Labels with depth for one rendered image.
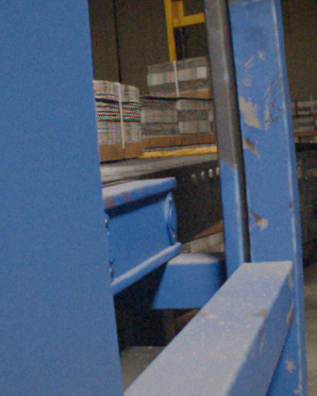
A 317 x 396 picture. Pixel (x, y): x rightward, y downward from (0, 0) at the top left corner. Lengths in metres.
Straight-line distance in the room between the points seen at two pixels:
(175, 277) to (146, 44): 9.16
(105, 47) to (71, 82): 9.82
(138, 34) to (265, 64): 9.24
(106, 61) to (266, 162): 9.29
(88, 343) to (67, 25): 0.08
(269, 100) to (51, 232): 0.57
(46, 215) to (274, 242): 0.58
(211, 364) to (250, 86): 0.38
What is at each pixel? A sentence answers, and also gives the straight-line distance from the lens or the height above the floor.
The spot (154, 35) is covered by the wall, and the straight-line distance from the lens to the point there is 9.86.
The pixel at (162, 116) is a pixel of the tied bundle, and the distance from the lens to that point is 3.06.
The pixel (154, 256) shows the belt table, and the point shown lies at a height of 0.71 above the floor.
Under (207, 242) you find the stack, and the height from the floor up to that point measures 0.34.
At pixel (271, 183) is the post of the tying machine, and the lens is 0.71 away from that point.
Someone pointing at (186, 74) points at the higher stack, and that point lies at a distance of 3.52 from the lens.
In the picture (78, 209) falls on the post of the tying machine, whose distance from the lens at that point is 0.17.
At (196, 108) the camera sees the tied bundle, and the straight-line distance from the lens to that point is 3.32.
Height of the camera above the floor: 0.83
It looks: 3 degrees down
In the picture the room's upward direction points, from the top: 5 degrees counter-clockwise
